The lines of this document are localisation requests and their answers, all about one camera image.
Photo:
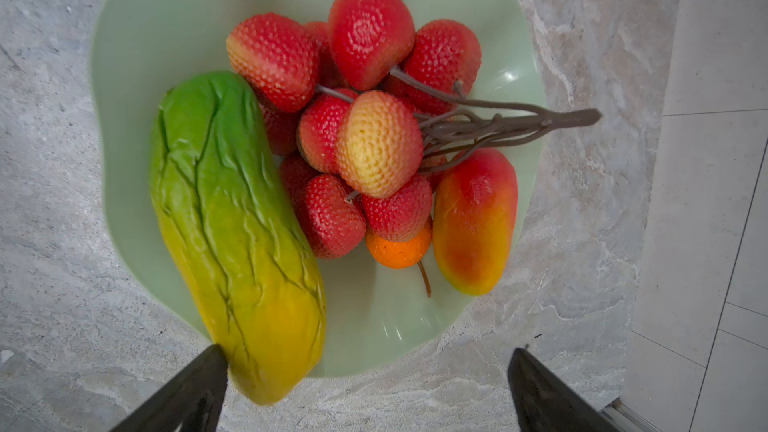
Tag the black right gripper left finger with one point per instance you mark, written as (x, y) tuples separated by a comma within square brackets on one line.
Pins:
[(191, 401)]

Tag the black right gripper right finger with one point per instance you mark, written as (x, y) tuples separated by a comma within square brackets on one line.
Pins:
[(543, 402)]

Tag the green yellow fake papaya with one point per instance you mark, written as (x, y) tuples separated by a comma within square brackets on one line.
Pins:
[(230, 228)]

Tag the red yellow fake mango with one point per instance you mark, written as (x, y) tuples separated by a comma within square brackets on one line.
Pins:
[(474, 221)]

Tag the red lychee bunch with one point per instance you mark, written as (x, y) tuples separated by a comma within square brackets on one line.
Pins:
[(410, 81)]

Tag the small orange fake fruit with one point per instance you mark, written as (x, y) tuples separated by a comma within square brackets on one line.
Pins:
[(400, 255)]

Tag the aluminium corner post right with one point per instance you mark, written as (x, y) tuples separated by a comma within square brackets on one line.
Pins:
[(624, 419)]

